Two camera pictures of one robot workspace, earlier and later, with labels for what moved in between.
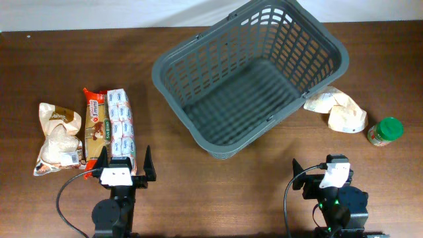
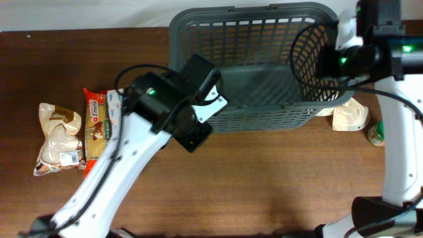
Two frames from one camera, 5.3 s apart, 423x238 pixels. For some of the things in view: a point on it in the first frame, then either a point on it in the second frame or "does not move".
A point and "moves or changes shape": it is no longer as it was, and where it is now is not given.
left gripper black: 142,181 → 192,148
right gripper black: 313,185 → 327,57
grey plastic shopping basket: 227,80 moves or changes shape
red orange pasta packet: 98,128 does not move
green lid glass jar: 387,129 does not move
